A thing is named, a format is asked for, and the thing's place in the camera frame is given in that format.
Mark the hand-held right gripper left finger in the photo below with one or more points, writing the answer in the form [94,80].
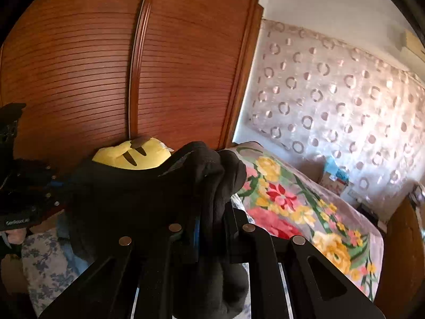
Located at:
[186,246]

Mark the colourful floral blanket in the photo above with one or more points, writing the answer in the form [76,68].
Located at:
[298,206]

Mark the blue floral bed sheet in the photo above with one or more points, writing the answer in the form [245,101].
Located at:
[43,265]

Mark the yellow plush toy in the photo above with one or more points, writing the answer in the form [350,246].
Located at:
[132,154]

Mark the wooden slatted wardrobe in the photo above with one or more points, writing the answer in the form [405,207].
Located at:
[83,73]

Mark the black pants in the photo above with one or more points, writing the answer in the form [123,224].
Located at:
[132,199]

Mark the cardboard box with blue packets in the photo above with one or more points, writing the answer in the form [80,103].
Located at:
[333,176]

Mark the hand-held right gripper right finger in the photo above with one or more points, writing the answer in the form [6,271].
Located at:
[239,239]

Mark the person's left hand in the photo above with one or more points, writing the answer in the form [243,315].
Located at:
[16,237]

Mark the wooden window cabinet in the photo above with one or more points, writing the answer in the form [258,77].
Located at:
[398,265]

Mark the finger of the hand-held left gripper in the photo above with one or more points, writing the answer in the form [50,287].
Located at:
[48,196]
[49,176]

